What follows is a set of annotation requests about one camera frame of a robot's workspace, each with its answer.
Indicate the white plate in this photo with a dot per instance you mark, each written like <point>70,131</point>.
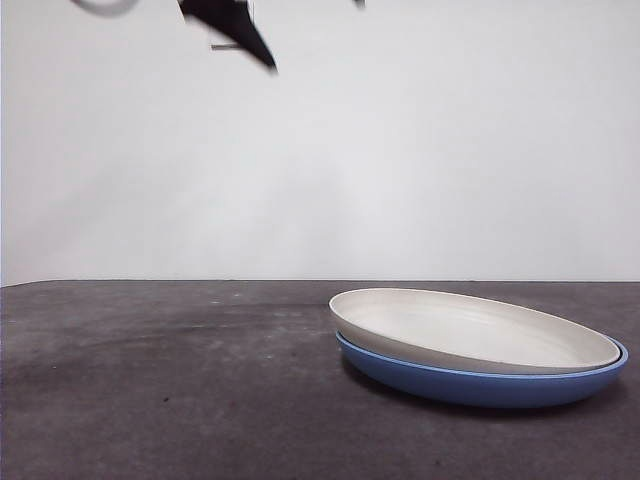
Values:
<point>425,325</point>

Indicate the blue plate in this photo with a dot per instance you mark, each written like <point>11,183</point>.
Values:
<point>475,387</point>

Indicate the white wall socket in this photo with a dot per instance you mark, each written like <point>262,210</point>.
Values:
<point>220,43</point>

